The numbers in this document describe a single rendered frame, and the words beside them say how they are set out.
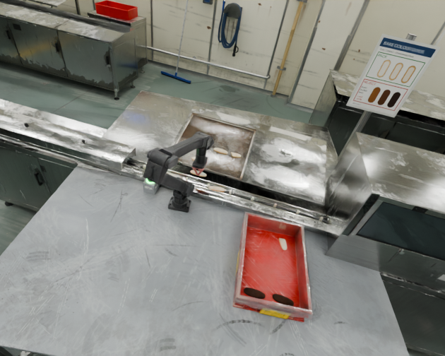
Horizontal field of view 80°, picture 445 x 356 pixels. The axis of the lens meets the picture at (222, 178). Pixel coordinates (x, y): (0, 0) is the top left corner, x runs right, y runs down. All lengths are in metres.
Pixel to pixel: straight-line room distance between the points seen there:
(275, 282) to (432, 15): 4.54
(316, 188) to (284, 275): 0.65
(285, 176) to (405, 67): 0.96
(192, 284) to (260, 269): 0.34
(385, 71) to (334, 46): 2.73
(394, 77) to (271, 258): 1.35
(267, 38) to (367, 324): 4.34
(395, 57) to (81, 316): 2.09
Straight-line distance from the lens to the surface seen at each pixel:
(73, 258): 1.42
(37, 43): 4.75
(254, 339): 1.26
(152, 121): 2.25
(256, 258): 1.41
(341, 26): 4.67
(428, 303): 1.99
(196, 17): 5.20
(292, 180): 1.77
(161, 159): 1.09
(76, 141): 1.89
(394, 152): 1.66
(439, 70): 5.50
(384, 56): 2.00
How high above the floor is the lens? 1.98
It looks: 41 degrees down
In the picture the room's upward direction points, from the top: 12 degrees clockwise
